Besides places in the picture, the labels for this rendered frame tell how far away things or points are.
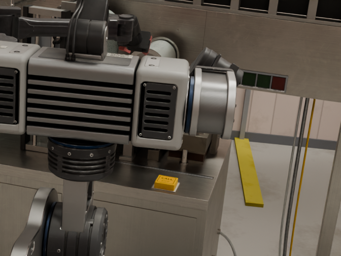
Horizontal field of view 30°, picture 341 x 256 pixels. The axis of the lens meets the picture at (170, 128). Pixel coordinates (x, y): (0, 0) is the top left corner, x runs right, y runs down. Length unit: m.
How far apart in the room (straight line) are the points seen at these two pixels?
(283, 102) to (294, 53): 2.87
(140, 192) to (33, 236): 0.99
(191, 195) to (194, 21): 0.79
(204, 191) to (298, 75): 0.69
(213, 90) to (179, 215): 1.07
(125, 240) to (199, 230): 0.28
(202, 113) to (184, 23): 1.46
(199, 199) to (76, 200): 0.93
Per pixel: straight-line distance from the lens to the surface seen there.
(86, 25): 1.20
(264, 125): 5.50
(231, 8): 2.60
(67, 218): 1.30
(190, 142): 2.36
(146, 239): 2.29
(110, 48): 2.51
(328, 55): 2.61
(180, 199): 2.17
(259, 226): 4.06
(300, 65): 2.62
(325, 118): 5.56
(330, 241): 3.06
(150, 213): 2.24
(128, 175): 2.28
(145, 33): 2.15
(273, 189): 4.63
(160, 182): 2.19
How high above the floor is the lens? 1.80
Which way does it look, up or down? 19 degrees down
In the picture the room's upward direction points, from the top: 6 degrees clockwise
